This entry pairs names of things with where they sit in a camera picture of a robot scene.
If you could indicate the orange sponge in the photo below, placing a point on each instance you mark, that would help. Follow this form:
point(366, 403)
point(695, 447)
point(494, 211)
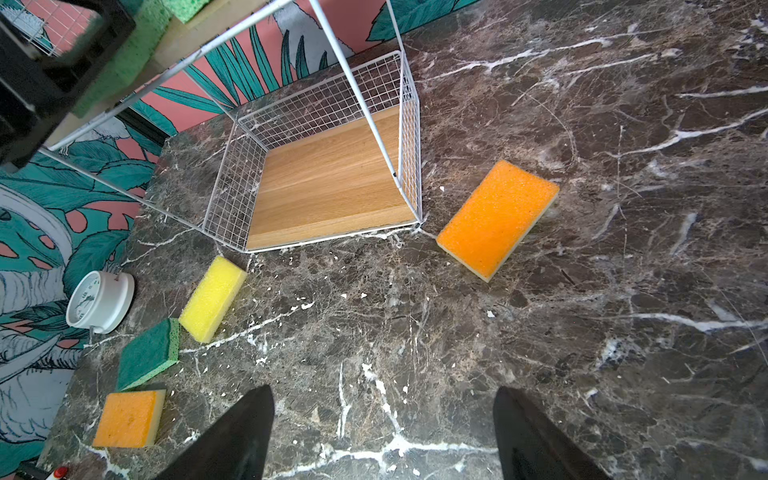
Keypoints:
point(130, 419)
point(499, 213)

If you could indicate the red white marker pen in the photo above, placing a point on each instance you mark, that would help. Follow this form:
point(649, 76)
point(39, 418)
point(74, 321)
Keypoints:
point(59, 473)

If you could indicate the dark green sponge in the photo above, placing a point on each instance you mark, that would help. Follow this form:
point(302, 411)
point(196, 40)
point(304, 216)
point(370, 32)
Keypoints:
point(149, 354)
point(151, 19)

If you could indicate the white alarm clock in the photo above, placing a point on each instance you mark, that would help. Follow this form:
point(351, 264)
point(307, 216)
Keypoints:
point(100, 301)

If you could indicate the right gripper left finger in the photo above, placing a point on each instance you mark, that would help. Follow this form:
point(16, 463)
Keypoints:
point(235, 446)

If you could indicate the white wire three-tier shelf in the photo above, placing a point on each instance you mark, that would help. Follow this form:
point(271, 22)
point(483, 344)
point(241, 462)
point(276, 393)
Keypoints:
point(322, 149)

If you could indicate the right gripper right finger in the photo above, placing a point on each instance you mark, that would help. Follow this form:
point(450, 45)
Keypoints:
point(531, 446)

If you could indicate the bright green sponge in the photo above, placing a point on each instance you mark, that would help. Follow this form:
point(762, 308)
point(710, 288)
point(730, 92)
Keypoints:
point(184, 10)

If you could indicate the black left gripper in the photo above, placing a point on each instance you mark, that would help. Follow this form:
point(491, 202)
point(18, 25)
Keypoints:
point(51, 52)

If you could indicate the yellow sponge near shelf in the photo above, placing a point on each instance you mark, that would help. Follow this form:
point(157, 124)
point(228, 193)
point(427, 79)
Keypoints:
point(211, 299)

